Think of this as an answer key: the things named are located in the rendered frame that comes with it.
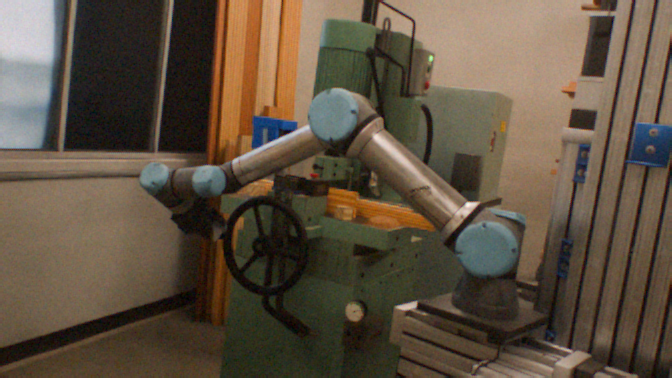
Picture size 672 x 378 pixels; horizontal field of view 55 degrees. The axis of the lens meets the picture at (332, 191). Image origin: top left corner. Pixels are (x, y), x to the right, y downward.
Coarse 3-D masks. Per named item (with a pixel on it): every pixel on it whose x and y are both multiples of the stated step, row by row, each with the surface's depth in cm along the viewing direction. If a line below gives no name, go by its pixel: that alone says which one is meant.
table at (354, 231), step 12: (228, 204) 211; (252, 216) 207; (324, 216) 196; (360, 216) 205; (264, 228) 194; (312, 228) 190; (324, 228) 195; (336, 228) 193; (348, 228) 192; (360, 228) 190; (372, 228) 188; (396, 228) 192; (408, 228) 200; (348, 240) 192; (360, 240) 190; (372, 240) 188; (384, 240) 186; (396, 240) 192; (408, 240) 202
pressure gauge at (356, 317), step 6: (354, 300) 185; (360, 300) 186; (348, 306) 186; (354, 306) 185; (360, 306) 184; (366, 306) 185; (348, 312) 186; (354, 312) 185; (360, 312) 184; (366, 312) 185; (348, 318) 185; (354, 318) 185; (360, 318) 184; (354, 324) 187
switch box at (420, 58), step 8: (416, 48) 225; (416, 56) 225; (424, 56) 224; (432, 56) 230; (408, 64) 227; (416, 64) 225; (424, 64) 225; (432, 64) 232; (416, 72) 226; (424, 72) 226; (416, 80) 226; (424, 80) 227; (416, 88) 226; (424, 88) 228; (424, 96) 232
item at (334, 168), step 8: (320, 160) 208; (328, 160) 207; (336, 160) 208; (344, 160) 213; (328, 168) 207; (336, 168) 209; (344, 168) 214; (320, 176) 208; (328, 176) 207; (336, 176) 210; (344, 176) 215
